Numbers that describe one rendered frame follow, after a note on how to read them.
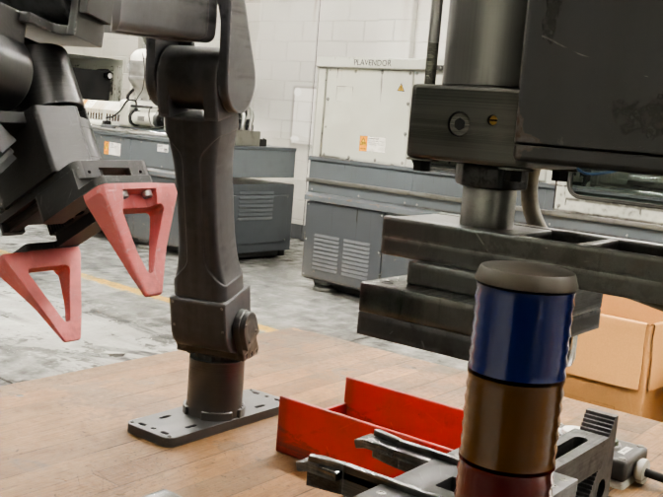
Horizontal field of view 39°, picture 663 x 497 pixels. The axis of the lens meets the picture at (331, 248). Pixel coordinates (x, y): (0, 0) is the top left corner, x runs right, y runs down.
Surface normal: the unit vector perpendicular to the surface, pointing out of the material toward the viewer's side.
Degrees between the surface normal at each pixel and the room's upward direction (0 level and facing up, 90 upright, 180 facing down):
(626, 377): 85
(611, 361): 87
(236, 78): 90
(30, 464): 0
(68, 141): 60
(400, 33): 90
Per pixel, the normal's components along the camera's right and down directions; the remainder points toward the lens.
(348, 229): -0.65, 0.05
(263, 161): 0.75, 0.15
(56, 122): 0.72, -0.37
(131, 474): 0.08, -0.99
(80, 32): 0.94, 0.12
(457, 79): -0.80, 0.02
